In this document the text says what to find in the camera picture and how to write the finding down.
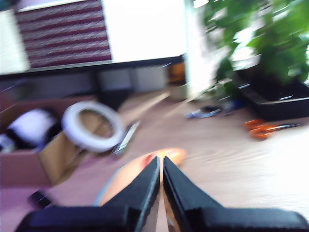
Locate orange-handled scissors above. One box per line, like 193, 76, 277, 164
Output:
243, 118, 304, 140

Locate amber glass jar grey base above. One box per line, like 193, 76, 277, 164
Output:
168, 61, 189, 101

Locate brown cardboard box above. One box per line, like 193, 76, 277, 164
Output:
0, 95, 102, 189

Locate small dark blue object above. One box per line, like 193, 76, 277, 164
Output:
185, 106, 222, 119

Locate black and white panda toy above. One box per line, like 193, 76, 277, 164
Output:
0, 108, 62, 153

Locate colourful striped plush toy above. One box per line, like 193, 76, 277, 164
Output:
93, 147, 188, 232

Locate black monitor stand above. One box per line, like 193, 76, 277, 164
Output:
95, 70, 135, 111

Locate black USB stick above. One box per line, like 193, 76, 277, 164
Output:
28, 190, 53, 209

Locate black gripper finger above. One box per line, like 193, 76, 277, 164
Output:
163, 156, 224, 232
101, 156, 161, 232

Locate bright black-framed computer monitor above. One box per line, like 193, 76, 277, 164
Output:
0, 0, 186, 78

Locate green leafy house plant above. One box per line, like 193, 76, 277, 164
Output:
193, 0, 309, 102

